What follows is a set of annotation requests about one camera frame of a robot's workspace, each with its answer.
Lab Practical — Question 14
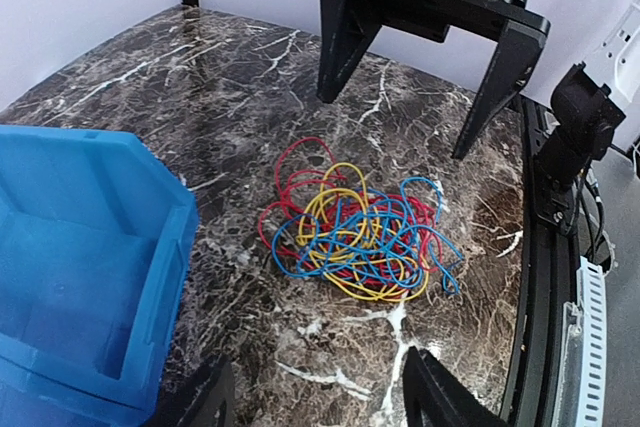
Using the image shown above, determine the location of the yellow cable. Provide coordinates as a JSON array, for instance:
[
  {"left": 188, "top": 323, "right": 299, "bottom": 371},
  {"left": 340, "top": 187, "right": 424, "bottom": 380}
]
[{"left": 295, "top": 162, "right": 431, "bottom": 302}]

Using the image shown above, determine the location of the blue cable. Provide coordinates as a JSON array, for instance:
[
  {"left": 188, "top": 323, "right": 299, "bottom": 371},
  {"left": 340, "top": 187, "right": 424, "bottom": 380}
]
[{"left": 271, "top": 175, "right": 465, "bottom": 297}]

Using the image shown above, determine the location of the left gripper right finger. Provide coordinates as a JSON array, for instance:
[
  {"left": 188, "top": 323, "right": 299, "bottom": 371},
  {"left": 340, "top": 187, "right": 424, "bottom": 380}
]
[{"left": 402, "top": 347, "right": 505, "bottom": 427}]

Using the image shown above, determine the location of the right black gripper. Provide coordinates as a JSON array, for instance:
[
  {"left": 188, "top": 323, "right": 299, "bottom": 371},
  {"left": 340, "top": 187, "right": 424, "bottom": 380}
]
[{"left": 317, "top": 0, "right": 550, "bottom": 160}]

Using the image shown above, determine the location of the white slotted cable duct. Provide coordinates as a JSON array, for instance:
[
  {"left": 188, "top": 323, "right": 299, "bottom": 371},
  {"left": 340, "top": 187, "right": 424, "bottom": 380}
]
[{"left": 552, "top": 258, "right": 607, "bottom": 427}]

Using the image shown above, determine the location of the blue three-compartment plastic bin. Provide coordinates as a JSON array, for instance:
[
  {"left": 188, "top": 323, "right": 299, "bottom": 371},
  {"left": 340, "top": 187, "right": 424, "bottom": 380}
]
[{"left": 1, "top": 125, "right": 199, "bottom": 426}]

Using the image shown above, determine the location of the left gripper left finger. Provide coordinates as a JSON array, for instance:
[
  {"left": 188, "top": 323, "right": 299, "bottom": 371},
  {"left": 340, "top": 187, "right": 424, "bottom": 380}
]
[{"left": 154, "top": 354, "right": 235, "bottom": 427}]

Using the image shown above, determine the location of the black front rail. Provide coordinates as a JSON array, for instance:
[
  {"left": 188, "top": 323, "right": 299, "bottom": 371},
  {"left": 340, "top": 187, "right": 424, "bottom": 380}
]
[{"left": 500, "top": 96, "right": 579, "bottom": 426}]

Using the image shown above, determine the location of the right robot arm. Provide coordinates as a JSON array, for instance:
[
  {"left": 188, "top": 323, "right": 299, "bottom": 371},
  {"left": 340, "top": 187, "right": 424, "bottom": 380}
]
[{"left": 317, "top": 0, "right": 639, "bottom": 229}]

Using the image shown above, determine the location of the red cable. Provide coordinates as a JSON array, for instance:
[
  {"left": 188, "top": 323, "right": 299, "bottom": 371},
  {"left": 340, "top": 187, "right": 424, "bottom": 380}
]
[{"left": 258, "top": 137, "right": 444, "bottom": 293}]

